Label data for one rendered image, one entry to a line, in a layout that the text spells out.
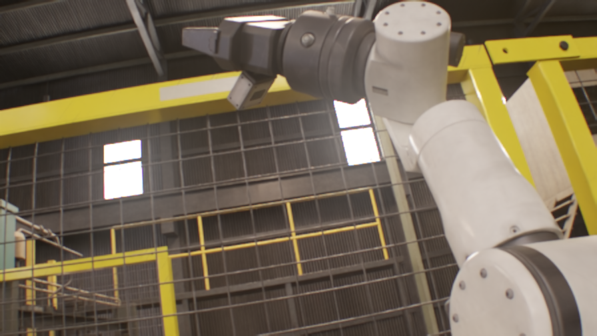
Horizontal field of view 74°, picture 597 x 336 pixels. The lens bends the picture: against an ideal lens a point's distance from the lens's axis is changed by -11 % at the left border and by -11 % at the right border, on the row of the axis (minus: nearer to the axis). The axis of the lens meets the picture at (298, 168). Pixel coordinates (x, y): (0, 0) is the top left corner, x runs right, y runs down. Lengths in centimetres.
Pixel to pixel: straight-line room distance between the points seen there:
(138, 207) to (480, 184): 1141
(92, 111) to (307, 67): 47
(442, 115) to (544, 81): 61
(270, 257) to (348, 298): 230
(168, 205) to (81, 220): 236
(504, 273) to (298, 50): 30
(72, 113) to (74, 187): 1259
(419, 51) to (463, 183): 12
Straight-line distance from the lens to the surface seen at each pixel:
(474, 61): 87
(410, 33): 38
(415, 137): 36
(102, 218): 1189
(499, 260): 22
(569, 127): 90
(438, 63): 39
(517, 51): 93
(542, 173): 929
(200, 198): 1130
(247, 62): 47
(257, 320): 1145
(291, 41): 44
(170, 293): 197
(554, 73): 95
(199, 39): 51
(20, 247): 309
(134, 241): 1229
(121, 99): 80
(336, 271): 517
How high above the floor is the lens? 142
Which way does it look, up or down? 20 degrees up
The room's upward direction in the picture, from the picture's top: 11 degrees counter-clockwise
